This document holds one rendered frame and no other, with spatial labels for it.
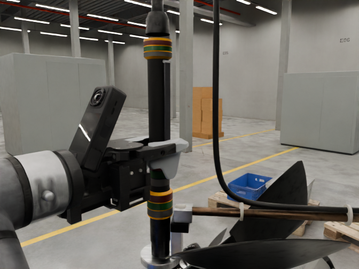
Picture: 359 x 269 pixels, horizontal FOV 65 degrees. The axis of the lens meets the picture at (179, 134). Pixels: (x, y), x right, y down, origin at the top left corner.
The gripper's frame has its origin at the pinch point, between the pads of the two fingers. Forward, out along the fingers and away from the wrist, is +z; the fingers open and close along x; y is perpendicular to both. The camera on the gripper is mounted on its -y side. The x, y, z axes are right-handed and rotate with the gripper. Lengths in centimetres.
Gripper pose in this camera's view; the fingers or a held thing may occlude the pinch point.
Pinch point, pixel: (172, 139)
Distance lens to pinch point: 47.5
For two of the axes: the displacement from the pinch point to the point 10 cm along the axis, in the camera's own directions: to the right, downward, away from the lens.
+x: 7.6, 1.1, -6.4
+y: 0.0, 9.9, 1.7
